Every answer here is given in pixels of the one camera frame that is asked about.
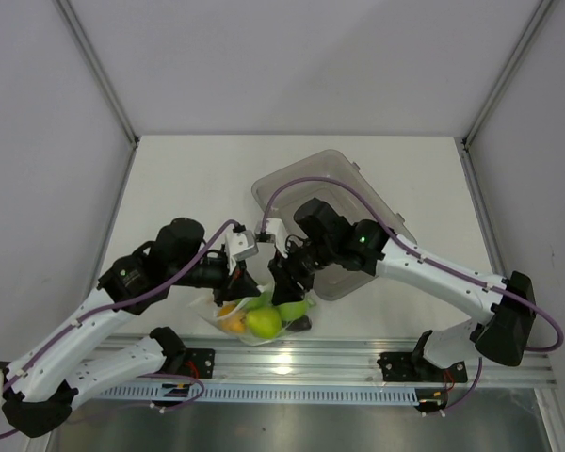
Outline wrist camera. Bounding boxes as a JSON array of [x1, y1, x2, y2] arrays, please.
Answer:
[[255, 218, 288, 253], [224, 224, 259, 275]]

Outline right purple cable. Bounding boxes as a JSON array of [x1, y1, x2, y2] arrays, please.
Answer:
[[256, 176, 565, 353]]

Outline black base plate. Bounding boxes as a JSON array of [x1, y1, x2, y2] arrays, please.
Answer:
[[377, 352, 468, 383], [183, 348, 216, 379]]

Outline left aluminium frame post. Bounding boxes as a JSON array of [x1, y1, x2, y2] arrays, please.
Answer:
[[53, 0, 139, 147]]

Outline right aluminium frame post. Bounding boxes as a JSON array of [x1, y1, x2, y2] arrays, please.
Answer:
[[461, 0, 559, 152]]

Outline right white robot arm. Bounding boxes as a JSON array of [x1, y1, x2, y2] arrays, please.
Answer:
[[260, 198, 536, 380]]

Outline orange toy fruit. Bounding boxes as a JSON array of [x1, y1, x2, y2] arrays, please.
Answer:
[[218, 304, 246, 334]]

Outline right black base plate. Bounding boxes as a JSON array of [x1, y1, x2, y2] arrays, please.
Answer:
[[377, 352, 468, 383]]

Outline clear dotted zip top bag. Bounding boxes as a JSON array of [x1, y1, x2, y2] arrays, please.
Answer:
[[189, 282, 317, 347]]

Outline purple toy eggplant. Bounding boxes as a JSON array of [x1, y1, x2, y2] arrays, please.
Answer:
[[287, 315, 312, 332]]

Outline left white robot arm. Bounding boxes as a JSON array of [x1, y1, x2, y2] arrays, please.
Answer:
[[0, 218, 259, 440]]

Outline clear grey plastic bin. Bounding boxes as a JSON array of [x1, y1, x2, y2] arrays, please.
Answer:
[[250, 149, 416, 302]]

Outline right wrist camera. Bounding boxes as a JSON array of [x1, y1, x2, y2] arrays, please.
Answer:
[[255, 218, 288, 253]]

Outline green toy apple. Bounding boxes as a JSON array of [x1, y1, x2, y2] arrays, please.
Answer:
[[277, 300, 309, 322]]

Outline white slotted cable duct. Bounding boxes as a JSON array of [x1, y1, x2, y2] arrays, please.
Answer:
[[95, 381, 419, 407]]

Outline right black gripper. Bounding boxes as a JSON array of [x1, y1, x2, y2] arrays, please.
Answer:
[[268, 238, 336, 307]]

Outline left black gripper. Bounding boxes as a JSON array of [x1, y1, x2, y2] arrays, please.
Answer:
[[169, 254, 261, 307]]

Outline aluminium mounting rail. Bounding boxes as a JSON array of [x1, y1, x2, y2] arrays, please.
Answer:
[[183, 337, 557, 389]]

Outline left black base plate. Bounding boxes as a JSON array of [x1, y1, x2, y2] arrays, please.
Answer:
[[183, 348, 216, 379]]

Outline aluminium frame post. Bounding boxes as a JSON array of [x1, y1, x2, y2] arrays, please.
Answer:
[[53, 0, 139, 147], [461, 0, 559, 152]]

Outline green bumpy toy guava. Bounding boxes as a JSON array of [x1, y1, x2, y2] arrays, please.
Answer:
[[242, 290, 273, 311]]

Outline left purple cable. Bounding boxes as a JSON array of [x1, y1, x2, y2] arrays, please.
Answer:
[[0, 219, 244, 442]]

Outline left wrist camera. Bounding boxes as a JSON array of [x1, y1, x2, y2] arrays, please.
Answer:
[[224, 224, 259, 275]]

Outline purple cable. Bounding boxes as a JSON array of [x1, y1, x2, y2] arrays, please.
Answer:
[[0, 219, 244, 442], [256, 176, 565, 353]]

